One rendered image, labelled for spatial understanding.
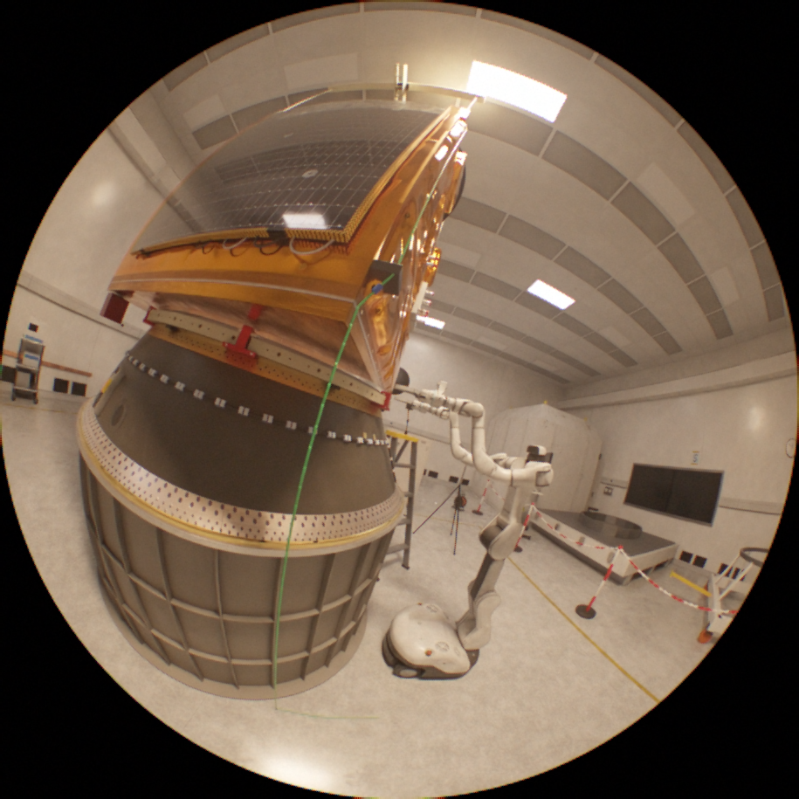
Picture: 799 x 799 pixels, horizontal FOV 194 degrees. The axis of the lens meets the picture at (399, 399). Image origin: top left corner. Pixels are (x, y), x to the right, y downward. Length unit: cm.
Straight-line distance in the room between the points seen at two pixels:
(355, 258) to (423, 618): 198
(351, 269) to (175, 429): 66
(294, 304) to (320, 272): 9
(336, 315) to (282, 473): 49
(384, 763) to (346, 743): 22
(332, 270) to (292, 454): 54
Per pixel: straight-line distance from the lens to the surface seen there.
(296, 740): 161
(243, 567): 81
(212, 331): 87
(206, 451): 75
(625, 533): 570
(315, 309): 52
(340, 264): 56
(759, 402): 758
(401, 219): 71
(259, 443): 75
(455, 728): 184
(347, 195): 70
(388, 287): 59
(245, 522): 71
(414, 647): 164
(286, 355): 82
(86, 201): 579
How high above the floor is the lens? 159
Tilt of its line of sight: 6 degrees up
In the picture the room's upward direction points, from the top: 17 degrees clockwise
